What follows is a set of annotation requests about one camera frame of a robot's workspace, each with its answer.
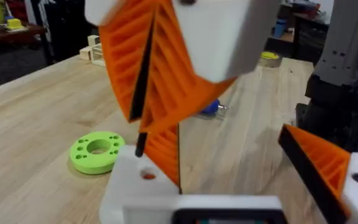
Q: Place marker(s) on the green disc with holes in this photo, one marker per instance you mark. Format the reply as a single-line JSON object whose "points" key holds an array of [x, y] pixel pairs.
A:
{"points": [[87, 160]]}

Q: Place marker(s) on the small yellow block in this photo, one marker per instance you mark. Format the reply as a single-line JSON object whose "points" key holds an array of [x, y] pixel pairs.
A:
{"points": [[14, 24]]}

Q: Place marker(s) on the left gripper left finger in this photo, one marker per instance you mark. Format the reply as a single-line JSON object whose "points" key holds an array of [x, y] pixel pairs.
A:
{"points": [[129, 189]]}

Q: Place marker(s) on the black desk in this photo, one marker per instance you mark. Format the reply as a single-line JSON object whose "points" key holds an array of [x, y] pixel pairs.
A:
{"points": [[309, 34]]}

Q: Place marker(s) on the tape roll with yellow top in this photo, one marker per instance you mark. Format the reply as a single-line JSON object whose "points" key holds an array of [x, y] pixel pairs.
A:
{"points": [[269, 59]]}

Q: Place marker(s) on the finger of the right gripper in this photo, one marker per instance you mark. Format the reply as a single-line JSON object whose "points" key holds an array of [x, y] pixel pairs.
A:
{"points": [[204, 43], [123, 62]]}

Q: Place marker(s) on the white and clear boxes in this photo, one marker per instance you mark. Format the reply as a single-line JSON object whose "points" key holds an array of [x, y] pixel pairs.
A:
{"points": [[92, 51]]}

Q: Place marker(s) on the blue electric screwdriver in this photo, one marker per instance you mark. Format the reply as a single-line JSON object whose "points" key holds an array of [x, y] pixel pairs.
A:
{"points": [[211, 108]]}

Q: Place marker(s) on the dark wooden side table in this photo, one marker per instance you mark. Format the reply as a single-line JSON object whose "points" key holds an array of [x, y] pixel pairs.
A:
{"points": [[11, 36]]}

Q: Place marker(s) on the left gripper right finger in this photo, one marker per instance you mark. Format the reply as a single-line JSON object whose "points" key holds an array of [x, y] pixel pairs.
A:
{"points": [[319, 168]]}

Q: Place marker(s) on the blue container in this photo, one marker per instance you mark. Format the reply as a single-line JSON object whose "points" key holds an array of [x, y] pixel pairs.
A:
{"points": [[280, 28]]}

